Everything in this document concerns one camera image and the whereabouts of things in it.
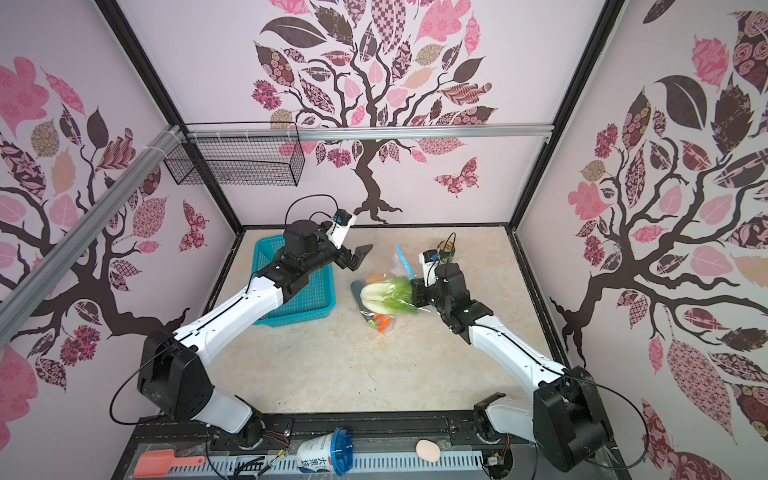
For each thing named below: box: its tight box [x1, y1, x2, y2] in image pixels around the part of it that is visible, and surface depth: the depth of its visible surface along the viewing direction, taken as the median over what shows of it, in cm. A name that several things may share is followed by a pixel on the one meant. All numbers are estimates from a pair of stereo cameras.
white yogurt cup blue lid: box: [296, 427, 354, 476], surface depth 66 cm
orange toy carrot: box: [374, 314, 391, 333], surface depth 90 cm
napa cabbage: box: [360, 276, 419, 315], surface depth 83 cm
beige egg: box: [415, 439, 441, 462], surface depth 71 cm
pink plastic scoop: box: [134, 449, 206, 477], surface depth 70 cm
